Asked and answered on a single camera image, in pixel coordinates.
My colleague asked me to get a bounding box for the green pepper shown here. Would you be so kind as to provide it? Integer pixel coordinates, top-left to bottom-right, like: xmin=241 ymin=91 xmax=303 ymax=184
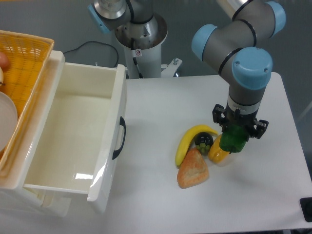
xmin=219 ymin=125 xmax=247 ymax=153

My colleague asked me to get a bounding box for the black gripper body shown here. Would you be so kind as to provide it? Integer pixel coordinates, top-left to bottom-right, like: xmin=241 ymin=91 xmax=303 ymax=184
xmin=223 ymin=102 xmax=259 ymax=132

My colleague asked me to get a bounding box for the white bowl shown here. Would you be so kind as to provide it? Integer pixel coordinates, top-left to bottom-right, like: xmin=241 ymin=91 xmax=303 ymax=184
xmin=0 ymin=92 xmax=18 ymax=151

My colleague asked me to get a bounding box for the white drawer cabinet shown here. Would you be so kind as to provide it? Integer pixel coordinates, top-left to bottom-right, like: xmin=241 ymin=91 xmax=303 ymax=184
xmin=0 ymin=51 xmax=71 ymax=217

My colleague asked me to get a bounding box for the open upper white drawer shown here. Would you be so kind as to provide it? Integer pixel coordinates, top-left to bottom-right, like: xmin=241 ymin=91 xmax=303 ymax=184
xmin=29 ymin=63 xmax=127 ymax=213

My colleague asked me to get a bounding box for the black object at table edge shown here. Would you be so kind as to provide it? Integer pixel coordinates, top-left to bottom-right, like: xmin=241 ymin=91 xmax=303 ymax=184
xmin=299 ymin=197 xmax=312 ymax=222

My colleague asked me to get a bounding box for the yellow banana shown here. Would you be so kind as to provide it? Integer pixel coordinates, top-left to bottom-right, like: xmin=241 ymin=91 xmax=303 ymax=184
xmin=175 ymin=124 xmax=218 ymax=167

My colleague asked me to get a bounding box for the triangular bread loaf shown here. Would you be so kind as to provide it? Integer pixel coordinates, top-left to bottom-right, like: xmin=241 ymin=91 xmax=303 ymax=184
xmin=177 ymin=148 xmax=209 ymax=189

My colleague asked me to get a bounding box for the yellow pepper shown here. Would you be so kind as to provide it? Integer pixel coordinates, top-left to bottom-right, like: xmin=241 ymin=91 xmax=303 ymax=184
xmin=208 ymin=135 xmax=230 ymax=163

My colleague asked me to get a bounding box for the black cable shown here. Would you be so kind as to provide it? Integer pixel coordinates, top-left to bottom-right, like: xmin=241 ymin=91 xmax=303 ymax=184
xmin=62 ymin=40 xmax=119 ymax=68

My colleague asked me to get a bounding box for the orange woven basket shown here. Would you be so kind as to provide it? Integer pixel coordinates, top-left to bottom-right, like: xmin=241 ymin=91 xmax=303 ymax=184
xmin=0 ymin=30 xmax=54 ymax=168

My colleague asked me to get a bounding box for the peach fruit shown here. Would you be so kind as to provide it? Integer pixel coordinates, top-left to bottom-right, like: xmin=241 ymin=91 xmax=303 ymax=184
xmin=0 ymin=52 xmax=10 ymax=71

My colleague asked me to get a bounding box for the dark purple eggplant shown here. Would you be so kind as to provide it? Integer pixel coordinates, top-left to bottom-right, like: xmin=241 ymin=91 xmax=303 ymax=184
xmin=194 ymin=132 xmax=214 ymax=155

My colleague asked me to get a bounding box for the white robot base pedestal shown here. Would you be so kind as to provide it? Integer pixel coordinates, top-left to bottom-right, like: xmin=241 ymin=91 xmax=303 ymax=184
xmin=115 ymin=13 xmax=182 ymax=79

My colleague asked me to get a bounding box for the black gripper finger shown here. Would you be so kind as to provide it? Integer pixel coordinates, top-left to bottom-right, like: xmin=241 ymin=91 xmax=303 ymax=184
xmin=250 ymin=119 xmax=269 ymax=138
xmin=212 ymin=104 xmax=225 ymax=125

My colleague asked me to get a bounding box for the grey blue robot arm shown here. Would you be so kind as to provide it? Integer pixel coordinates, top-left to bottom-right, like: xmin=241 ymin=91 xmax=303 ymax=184
xmin=88 ymin=0 xmax=286 ymax=138

